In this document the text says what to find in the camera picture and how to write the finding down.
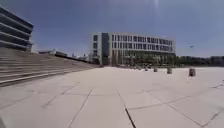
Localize pale paved plaza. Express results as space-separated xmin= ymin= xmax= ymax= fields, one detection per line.
xmin=0 ymin=65 xmax=224 ymax=128

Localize white building with window rows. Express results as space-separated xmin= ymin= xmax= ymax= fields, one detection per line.
xmin=89 ymin=31 xmax=177 ymax=67

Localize low distant building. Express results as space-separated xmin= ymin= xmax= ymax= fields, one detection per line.
xmin=37 ymin=49 xmax=69 ymax=58

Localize row of trees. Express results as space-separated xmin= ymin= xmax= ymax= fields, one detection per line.
xmin=113 ymin=53 xmax=224 ymax=68

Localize wide stone steps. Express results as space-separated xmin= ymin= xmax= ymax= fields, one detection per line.
xmin=0 ymin=46 xmax=100 ymax=88

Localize dark glass building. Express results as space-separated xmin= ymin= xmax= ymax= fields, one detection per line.
xmin=0 ymin=5 xmax=35 ymax=52

